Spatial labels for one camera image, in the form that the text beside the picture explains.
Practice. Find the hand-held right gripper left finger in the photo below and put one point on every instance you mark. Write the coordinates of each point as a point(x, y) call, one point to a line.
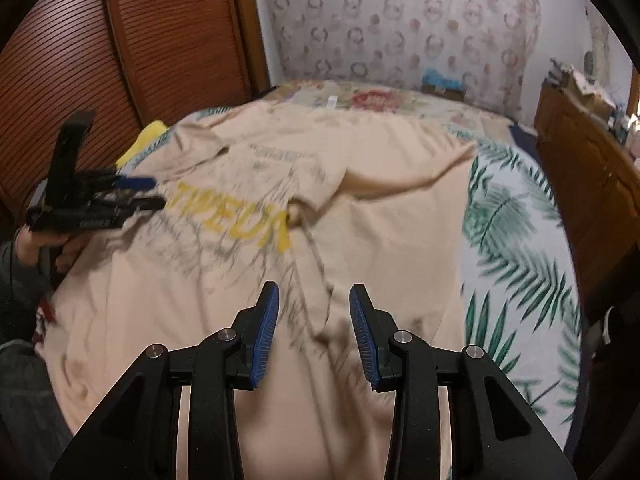
point(265, 340)

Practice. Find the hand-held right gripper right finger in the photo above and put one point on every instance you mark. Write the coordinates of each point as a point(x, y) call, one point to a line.
point(362, 340)

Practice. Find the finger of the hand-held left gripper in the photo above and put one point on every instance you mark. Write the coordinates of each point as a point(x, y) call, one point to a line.
point(147, 203)
point(132, 183)

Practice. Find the beige printed t-shirt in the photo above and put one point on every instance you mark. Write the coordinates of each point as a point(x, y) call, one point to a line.
point(390, 240)

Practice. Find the person's left hand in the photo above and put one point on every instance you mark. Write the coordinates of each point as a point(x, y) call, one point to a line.
point(27, 245)

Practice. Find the yellow cloth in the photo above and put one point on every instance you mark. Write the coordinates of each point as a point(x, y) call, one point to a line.
point(145, 140)

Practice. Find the leaf print blanket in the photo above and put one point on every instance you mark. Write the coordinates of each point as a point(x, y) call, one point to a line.
point(520, 270)

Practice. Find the person's grey clothing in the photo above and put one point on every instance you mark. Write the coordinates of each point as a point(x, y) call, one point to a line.
point(25, 410)

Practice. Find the floral bedsheet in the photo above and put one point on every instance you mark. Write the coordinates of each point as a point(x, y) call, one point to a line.
point(370, 100)

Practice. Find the navy blue cloth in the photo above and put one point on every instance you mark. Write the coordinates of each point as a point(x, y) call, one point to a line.
point(520, 135)

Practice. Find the small cardboard box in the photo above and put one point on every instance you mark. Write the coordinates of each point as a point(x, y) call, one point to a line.
point(445, 93)

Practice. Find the blue cloth bundle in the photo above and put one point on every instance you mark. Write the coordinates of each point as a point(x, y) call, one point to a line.
point(442, 79)

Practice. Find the wooden cabinet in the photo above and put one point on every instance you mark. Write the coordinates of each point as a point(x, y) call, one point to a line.
point(590, 175)

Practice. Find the open cardboard box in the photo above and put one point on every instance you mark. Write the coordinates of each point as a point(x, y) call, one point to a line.
point(590, 87)

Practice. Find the cream tied curtain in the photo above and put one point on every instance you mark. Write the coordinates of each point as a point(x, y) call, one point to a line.
point(598, 40)

